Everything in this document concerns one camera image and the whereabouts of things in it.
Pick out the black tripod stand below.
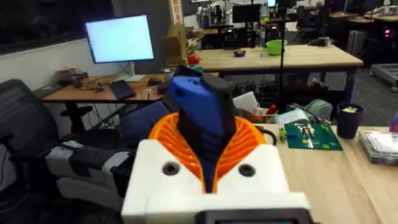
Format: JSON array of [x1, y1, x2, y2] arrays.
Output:
[[275, 0, 290, 113]]

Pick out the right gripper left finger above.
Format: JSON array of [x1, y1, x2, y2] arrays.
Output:
[[121, 112, 206, 216]]

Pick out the computer monitor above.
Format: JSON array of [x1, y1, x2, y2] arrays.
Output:
[[84, 13, 155, 82]]

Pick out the clear plastic box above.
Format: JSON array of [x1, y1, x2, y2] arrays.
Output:
[[358, 129, 398, 166]]

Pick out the cardboard box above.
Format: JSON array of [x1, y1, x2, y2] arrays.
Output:
[[161, 24, 188, 66]]

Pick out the green bowl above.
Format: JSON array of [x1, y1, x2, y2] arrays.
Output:
[[266, 39, 289, 56]]

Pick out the black office chair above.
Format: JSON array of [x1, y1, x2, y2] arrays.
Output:
[[0, 78, 94, 224]]

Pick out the large wooden table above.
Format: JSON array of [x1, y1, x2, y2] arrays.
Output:
[[190, 44, 364, 103]]

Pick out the blue electric screwdriver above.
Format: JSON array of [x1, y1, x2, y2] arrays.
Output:
[[162, 65, 238, 194]]

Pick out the green board with toy blocks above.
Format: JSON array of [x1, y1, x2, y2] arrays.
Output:
[[278, 123, 343, 151]]

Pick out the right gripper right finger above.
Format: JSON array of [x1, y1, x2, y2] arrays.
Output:
[[212, 116, 291, 194]]

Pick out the dark blue cup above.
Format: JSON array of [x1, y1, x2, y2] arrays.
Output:
[[336, 103, 365, 139]]

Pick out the black monitor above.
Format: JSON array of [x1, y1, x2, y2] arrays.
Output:
[[231, 3, 262, 24]]

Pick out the wooden desk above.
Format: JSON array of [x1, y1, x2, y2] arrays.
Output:
[[39, 73, 220, 131]]

